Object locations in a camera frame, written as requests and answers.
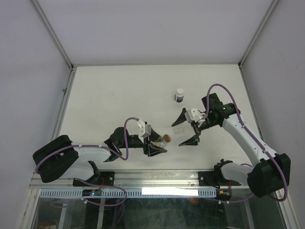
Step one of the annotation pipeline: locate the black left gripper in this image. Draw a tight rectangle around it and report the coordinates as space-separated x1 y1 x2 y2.
118 128 167 156

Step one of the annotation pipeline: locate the clear glass pill vial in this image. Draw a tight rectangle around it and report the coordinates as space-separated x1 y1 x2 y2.
153 138 169 148

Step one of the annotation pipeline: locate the clear pill organizer box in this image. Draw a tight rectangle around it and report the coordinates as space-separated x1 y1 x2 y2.
173 127 187 137

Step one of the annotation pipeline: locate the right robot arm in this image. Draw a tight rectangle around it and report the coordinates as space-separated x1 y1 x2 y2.
172 93 291 198

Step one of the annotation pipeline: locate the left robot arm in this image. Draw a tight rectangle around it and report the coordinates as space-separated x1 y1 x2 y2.
32 125 167 185

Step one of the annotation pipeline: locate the white pill bottle blue label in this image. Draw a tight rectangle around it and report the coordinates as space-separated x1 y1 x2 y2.
174 88 184 103

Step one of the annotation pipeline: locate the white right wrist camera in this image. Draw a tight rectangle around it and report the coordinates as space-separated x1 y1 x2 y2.
185 108 203 123

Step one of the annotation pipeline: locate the aluminium mounting rail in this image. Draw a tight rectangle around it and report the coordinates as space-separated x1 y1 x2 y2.
30 168 285 189

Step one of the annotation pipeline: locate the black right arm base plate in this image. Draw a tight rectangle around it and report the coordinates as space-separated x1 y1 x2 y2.
198 170 229 188

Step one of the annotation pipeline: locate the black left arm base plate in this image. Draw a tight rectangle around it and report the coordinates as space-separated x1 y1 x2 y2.
86 171 115 186

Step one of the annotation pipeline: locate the grey slotted cable duct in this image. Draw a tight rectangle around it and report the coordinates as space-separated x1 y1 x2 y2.
40 187 216 199

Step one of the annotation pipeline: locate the aluminium frame right post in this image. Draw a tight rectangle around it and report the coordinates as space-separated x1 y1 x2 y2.
238 0 280 68

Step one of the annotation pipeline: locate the aluminium frame post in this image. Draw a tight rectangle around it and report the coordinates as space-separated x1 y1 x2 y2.
238 0 280 68
30 0 73 69

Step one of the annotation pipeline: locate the aluminium frame left post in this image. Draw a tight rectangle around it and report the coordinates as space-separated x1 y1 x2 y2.
30 0 73 69

